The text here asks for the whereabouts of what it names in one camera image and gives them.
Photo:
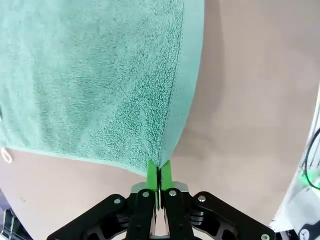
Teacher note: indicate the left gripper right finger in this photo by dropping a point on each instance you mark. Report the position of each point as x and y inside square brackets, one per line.
[200, 220]

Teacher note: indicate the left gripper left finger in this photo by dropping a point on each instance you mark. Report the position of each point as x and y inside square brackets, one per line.
[125, 220]

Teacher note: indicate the green terry towel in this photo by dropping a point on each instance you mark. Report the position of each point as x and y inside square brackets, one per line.
[87, 75]

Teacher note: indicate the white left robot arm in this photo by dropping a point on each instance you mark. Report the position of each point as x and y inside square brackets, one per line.
[310, 225]

